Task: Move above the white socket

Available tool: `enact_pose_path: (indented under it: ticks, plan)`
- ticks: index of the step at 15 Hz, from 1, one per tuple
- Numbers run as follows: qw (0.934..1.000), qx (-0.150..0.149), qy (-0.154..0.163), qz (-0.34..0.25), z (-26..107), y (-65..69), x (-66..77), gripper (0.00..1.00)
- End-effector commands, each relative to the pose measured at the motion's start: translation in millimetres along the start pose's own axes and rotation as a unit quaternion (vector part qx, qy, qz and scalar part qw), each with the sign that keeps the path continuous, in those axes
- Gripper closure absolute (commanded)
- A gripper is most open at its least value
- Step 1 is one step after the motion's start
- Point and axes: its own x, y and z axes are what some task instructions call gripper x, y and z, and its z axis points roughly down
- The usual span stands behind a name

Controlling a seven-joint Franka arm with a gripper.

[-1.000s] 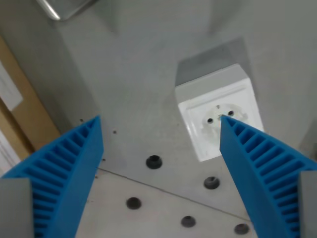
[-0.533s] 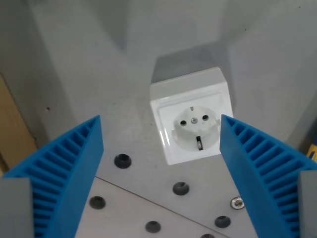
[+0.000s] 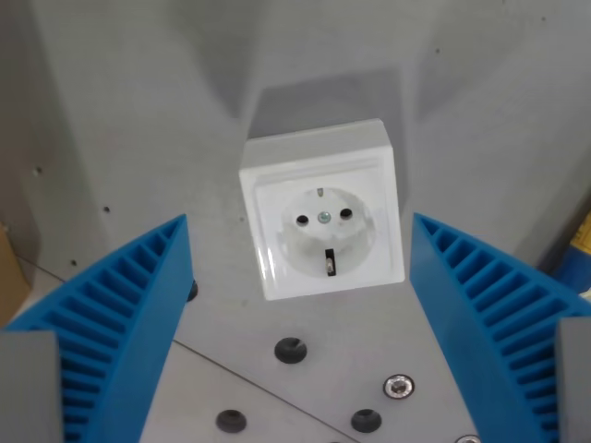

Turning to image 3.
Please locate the silver hex socket screw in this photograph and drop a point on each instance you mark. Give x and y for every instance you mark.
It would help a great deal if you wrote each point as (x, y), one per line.
(398, 386)
(466, 439)

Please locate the black rubber plug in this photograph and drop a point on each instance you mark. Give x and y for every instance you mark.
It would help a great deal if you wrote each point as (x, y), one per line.
(290, 350)
(365, 420)
(193, 290)
(231, 421)

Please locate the white wall socket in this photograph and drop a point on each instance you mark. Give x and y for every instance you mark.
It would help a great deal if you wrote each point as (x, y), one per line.
(323, 184)

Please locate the yellow and blue object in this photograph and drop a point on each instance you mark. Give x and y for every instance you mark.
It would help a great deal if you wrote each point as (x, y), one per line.
(582, 237)

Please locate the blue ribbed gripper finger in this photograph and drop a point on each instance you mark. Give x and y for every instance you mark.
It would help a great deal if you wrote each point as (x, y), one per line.
(115, 332)
(498, 332)

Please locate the brown cardboard box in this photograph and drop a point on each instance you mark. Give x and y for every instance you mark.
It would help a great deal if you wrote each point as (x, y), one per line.
(11, 277)

